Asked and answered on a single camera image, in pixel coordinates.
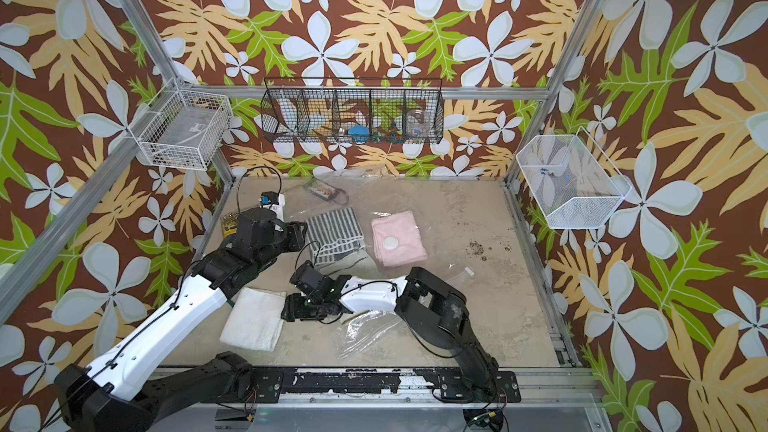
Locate pink towel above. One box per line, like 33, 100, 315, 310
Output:
371, 211, 428, 267

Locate white vacuum bag valve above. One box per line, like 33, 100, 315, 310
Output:
382, 236, 399, 251

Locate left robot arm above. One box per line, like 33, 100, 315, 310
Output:
54, 207, 308, 431

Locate pale green towel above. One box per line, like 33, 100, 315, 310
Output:
320, 249, 382, 279

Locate white mesh basket right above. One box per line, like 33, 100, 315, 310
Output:
516, 128, 632, 230

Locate black battery holder with wires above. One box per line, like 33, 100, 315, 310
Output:
303, 178, 349, 205

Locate yellow screwdriver bit case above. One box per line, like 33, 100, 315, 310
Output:
220, 211, 239, 238

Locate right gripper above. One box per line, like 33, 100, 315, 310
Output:
275, 292, 325, 322

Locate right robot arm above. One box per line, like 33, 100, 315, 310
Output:
281, 262, 501, 402

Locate white wire basket left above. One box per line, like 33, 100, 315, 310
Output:
131, 79, 233, 171

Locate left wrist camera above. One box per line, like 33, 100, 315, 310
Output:
260, 191, 285, 211

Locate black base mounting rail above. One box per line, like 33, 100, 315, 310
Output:
199, 365, 522, 404

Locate clear plastic vacuum bag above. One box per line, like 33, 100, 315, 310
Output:
293, 176, 481, 361

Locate green white striped towel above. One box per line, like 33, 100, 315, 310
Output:
307, 207, 365, 267

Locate black wire basket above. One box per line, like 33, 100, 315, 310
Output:
259, 78, 445, 145

